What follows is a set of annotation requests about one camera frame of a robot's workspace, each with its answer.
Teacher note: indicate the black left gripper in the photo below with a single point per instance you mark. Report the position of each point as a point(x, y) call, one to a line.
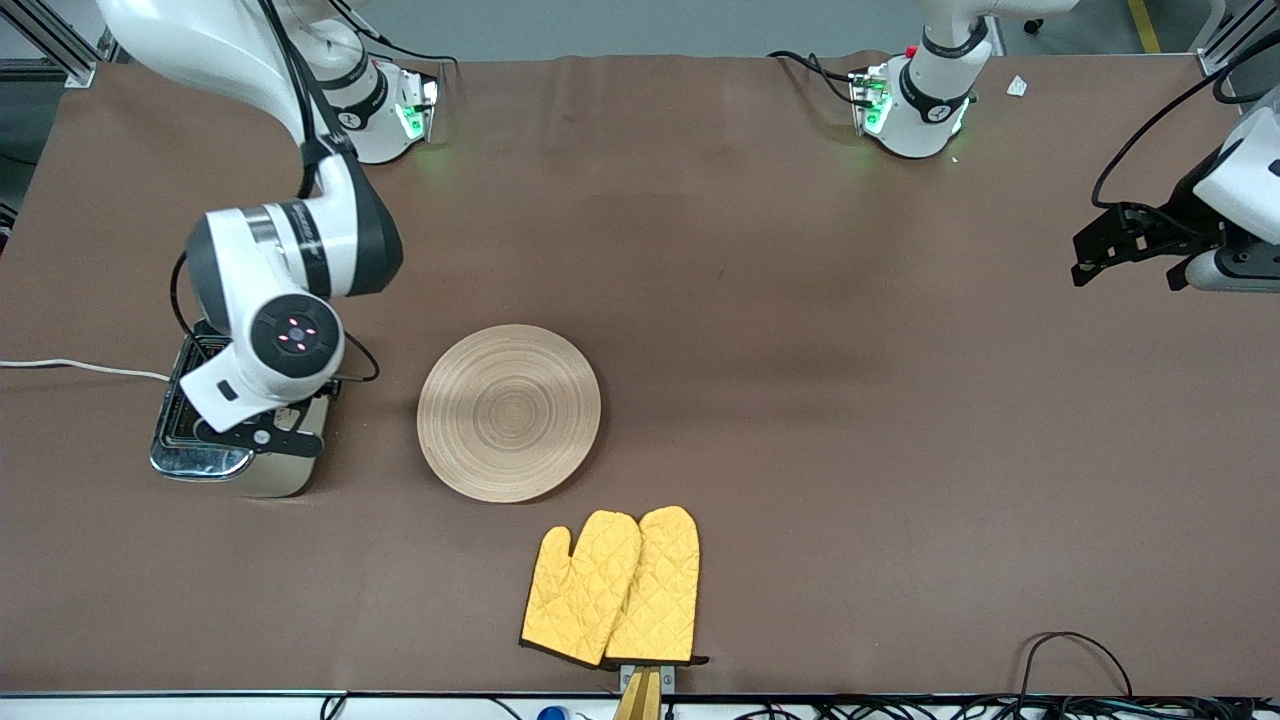
point(1192, 214)

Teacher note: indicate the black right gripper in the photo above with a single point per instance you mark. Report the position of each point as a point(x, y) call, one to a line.
point(329, 387)

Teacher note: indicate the round light wooden plate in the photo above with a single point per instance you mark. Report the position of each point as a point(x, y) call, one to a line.
point(508, 412)

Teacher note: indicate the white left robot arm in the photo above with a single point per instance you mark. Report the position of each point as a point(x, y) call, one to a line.
point(925, 100)

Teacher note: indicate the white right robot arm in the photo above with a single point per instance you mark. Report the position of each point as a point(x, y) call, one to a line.
point(240, 280)

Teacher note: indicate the chrome two-slot toaster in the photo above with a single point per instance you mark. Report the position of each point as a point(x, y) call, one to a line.
point(200, 462)

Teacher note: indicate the small white paper scrap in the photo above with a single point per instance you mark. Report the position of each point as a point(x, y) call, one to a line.
point(1017, 86)

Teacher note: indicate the yellow quilted mitt with thumb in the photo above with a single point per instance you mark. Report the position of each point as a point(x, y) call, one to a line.
point(575, 590)

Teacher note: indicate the brown table cover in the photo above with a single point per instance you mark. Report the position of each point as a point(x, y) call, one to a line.
point(800, 350)

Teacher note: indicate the small blue round object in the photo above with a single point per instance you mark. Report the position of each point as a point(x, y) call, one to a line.
point(552, 714)

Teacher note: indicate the yellow quilted oven mitt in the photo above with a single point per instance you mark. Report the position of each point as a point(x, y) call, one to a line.
point(660, 590)

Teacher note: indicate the aluminium frame profile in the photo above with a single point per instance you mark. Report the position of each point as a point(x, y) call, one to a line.
point(50, 40)
point(1235, 40)

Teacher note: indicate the wooden stick with grey bracket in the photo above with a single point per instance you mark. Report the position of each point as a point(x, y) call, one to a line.
point(640, 695)

